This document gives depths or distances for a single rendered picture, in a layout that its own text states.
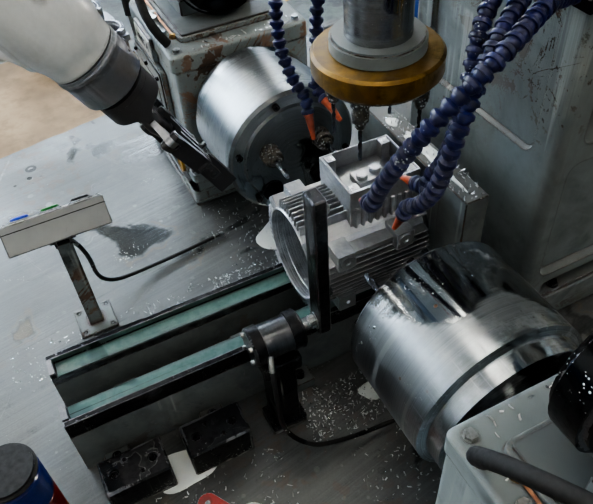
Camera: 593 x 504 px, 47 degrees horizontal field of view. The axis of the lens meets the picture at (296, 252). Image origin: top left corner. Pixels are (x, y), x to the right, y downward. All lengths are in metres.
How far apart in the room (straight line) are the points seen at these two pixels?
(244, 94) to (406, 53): 0.40
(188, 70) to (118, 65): 0.52
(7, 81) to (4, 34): 2.78
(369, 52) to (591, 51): 0.27
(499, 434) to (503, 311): 0.16
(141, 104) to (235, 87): 0.40
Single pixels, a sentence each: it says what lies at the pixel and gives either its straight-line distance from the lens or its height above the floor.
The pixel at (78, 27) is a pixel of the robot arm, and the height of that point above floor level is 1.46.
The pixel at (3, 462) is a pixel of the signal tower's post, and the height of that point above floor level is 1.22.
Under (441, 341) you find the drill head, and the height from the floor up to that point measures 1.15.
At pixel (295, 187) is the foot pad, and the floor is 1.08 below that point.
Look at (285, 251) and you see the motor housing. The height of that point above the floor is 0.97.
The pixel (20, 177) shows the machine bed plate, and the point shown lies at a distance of 1.76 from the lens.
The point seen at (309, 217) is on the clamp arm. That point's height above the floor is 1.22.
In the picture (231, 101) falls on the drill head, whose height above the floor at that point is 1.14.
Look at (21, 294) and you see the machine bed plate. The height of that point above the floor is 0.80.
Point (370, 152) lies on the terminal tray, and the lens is 1.10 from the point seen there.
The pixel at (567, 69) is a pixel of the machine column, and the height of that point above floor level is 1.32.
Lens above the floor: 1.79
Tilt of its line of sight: 45 degrees down
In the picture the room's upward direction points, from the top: 5 degrees counter-clockwise
